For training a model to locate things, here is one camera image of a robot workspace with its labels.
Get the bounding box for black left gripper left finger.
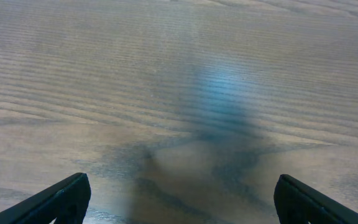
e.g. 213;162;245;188
0;172;91;224

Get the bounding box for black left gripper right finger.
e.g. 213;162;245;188
273;174;358;224

